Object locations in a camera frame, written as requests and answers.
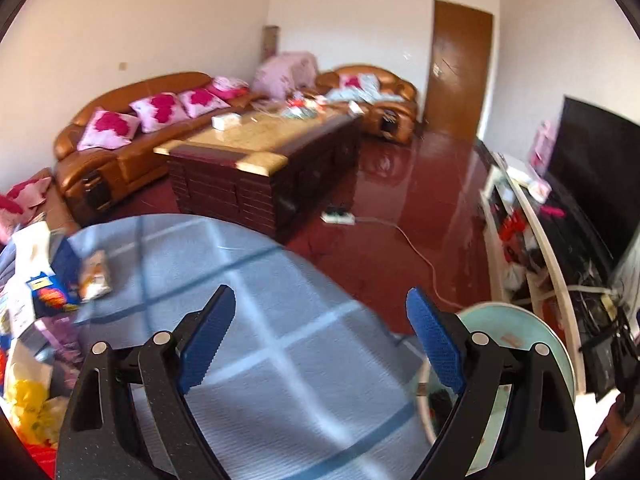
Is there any yellow plastic bag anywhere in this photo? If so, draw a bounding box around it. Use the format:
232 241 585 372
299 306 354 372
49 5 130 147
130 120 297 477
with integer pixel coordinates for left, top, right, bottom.
4 379 68 448

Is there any blue Look snack box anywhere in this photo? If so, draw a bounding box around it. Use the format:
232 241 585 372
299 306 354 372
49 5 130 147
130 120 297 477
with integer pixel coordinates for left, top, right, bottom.
12 221 81 318

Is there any small snack wrapper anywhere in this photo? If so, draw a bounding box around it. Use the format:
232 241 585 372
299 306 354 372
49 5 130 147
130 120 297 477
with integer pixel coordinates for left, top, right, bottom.
79 249 112 304

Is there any white TV stand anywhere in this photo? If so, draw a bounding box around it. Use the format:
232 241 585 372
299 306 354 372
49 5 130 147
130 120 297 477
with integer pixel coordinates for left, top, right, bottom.
478 150 624 400

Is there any blue plaid tablecloth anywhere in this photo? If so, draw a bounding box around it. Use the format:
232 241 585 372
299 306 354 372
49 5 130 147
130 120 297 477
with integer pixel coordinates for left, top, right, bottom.
70 214 430 479

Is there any brown leather chaise sofa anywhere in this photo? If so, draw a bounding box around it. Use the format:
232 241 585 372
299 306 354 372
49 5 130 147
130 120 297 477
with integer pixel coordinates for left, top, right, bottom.
25 168 79 235

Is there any pink pillow on chaise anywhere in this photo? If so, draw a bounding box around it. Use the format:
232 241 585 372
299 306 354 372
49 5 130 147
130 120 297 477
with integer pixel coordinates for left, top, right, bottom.
0 177 52 245

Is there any black television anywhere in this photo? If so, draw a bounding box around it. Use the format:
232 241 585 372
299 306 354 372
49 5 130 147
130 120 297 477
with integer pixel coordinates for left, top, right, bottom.
544 96 639 281

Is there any long brown leather sofa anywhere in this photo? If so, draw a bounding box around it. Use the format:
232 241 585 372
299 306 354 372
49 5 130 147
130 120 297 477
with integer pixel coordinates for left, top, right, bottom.
53 72 262 226

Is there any white power strip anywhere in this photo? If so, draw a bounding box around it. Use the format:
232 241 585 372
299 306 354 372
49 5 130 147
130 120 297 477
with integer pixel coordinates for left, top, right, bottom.
320 210 356 226

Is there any pink floral pillow left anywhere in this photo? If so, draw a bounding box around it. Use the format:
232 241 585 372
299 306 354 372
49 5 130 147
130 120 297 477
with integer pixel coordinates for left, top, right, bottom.
76 107 141 152

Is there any pink floral pillow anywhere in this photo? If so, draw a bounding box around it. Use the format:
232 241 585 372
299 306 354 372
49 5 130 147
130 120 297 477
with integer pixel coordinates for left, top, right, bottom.
76 107 141 152
178 88 230 119
129 92 190 133

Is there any dark wood coffee table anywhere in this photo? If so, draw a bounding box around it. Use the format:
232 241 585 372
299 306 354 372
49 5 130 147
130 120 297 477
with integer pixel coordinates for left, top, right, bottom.
154 110 363 243

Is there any pink floral pillow middle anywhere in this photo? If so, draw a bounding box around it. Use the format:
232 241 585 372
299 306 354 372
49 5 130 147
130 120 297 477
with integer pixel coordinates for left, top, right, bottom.
129 92 190 133

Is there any white tissue box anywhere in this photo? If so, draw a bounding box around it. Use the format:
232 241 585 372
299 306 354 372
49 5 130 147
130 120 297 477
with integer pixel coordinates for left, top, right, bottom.
212 113 242 131

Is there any pink floral pillow right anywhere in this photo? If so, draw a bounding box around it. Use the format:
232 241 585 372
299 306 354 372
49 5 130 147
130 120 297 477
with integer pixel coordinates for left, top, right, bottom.
178 88 230 119

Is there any brown leather armchair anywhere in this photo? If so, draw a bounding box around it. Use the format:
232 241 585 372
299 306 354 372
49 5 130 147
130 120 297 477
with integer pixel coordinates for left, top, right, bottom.
312 64 419 144

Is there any brown wooden door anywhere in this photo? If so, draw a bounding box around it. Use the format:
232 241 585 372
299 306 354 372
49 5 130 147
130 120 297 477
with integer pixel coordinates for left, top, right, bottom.
423 0 494 142

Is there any pink cloth covered object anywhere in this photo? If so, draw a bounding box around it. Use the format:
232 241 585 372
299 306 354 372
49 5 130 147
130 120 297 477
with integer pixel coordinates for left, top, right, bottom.
250 51 318 101

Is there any tall brown floor vase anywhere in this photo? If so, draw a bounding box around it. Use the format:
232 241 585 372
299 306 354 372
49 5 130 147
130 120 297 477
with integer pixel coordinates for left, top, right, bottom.
260 25 280 62

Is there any white power cable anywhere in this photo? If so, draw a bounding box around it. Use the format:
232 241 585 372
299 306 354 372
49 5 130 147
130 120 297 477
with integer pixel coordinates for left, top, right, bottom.
354 214 467 311

